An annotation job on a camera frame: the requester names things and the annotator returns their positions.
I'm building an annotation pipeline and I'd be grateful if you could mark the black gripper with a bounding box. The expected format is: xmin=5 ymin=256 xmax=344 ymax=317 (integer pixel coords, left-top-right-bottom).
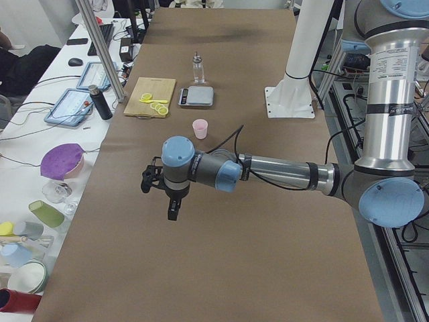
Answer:
xmin=164 ymin=177 xmax=190 ymax=221

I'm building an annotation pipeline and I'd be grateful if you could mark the pink plastic cup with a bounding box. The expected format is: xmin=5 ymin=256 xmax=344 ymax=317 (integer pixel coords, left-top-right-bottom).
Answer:
xmin=192 ymin=119 xmax=208 ymax=140

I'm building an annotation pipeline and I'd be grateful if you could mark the glass sauce bottle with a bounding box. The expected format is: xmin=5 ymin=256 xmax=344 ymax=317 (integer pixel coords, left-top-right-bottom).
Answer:
xmin=192 ymin=52 xmax=205 ymax=84

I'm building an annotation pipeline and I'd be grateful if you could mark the silver kitchen scale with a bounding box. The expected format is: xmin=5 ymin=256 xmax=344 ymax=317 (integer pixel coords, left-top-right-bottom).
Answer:
xmin=178 ymin=86 xmax=214 ymax=107

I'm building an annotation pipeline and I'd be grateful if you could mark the green plastic cup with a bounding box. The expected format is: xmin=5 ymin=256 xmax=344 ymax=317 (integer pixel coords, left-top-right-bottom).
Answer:
xmin=28 ymin=200 xmax=65 ymax=228

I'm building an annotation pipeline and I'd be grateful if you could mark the grey cup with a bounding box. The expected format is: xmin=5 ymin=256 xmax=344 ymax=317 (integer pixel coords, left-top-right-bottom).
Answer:
xmin=13 ymin=221 xmax=44 ymax=240

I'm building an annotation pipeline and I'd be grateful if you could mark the light blue cup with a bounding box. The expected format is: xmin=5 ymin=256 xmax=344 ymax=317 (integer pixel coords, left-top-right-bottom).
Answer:
xmin=1 ymin=243 xmax=33 ymax=268

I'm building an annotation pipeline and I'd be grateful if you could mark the yellow cup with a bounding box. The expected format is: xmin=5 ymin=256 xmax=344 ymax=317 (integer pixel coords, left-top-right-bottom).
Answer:
xmin=0 ymin=221 xmax=14 ymax=237

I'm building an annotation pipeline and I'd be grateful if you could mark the red cup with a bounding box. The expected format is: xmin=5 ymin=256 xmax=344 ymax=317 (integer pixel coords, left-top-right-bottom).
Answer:
xmin=1 ymin=288 xmax=42 ymax=314

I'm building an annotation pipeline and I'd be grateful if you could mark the lemon slice near edge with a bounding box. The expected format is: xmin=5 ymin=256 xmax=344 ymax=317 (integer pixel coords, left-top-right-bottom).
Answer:
xmin=157 ymin=107 xmax=169 ymax=115

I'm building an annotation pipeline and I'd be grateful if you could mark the middle lemon slice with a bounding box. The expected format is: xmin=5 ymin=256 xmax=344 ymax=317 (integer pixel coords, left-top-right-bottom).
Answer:
xmin=150 ymin=103 xmax=164 ymax=111

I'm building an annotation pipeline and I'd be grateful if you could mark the lemon slice by knife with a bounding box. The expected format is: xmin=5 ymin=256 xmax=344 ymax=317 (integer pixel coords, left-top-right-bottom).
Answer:
xmin=140 ymin=93 xmax=153 ymax=102

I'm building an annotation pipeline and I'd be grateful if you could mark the black thermos bottle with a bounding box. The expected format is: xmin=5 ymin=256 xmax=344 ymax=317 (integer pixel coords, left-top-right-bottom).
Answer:
xmin=88 ymin=85 xmax=113 ymax=120

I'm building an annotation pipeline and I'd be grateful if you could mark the bamboo cutting board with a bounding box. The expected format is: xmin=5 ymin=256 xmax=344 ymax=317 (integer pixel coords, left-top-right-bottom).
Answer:
xmin=123 ymin=77 xmax=176 ymax=118

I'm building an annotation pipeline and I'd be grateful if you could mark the wine glass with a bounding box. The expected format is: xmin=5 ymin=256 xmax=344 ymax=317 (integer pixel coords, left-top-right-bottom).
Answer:
xmin=42 ymin=180 xmax=78 ymax=216

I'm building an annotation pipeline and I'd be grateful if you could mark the purple cloth on bowl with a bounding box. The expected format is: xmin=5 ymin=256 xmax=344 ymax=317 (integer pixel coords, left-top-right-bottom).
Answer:
xmin=40 ymin=144 xmax=84 ymax=181

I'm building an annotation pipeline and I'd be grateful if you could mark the near blue teach pendant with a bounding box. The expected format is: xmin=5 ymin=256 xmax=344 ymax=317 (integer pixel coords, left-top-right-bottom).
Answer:
xmin=44 ymin=89 xmax=93 ymax=127

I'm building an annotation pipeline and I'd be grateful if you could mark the blue teach pendant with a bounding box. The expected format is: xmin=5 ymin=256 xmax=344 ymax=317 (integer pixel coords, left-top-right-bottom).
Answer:
xmin=76 ymin=62 xmax=110 ymax=91
xmin=44 ymin=89 xmax=93 ymax=127

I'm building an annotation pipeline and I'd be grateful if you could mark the far blue teach pendant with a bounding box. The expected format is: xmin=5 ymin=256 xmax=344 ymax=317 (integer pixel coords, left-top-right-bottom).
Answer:
xmin=76 ymin=62 xmax=110 ymax=91

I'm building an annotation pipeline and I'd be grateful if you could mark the black power adapter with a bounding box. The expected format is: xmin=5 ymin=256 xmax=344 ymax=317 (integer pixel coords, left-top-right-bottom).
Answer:
xmin=119 ymin=38 xmax=133 ymax=62

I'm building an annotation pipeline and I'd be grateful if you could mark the white green-rimmed bowl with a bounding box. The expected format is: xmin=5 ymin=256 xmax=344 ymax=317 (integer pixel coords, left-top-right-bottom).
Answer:
xmin=7 ymin=262 xmax=48 ymax=294

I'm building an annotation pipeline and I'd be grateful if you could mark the black computer mouse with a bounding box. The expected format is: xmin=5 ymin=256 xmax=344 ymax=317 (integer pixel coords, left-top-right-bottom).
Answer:
xmin=68 ymin=58 xmax=83 ymax=67

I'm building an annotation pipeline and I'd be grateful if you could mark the black keyboard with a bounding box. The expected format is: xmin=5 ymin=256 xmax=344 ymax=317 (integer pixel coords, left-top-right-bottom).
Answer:
xmin=87 ymin=23 xmax=116 ymax=57

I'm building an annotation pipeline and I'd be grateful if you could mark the black smartphone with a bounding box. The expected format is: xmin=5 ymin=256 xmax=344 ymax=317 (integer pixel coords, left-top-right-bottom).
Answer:
xmin=66 ymin=38 xmax=88 ymax=46

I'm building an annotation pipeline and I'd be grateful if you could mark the person at desk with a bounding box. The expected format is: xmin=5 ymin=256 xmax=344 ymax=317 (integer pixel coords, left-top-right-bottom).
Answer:
xmin=1 ymin=32 xmax=61 ymax=97

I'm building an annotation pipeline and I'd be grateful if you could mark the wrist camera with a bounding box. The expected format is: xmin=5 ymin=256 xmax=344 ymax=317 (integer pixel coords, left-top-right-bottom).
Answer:
xmin=141 ymin=156 xmax=166 ymax=193

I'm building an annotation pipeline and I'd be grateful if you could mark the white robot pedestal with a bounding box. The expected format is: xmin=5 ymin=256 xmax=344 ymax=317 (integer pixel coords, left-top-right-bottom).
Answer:
xmin=265 ymin=0 xmax=343 ymax=119

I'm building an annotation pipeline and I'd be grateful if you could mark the aluminium frame post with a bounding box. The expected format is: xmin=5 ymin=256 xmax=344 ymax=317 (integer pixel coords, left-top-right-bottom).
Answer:
xmin=75 ymin=0 xmax=125 ymax=103

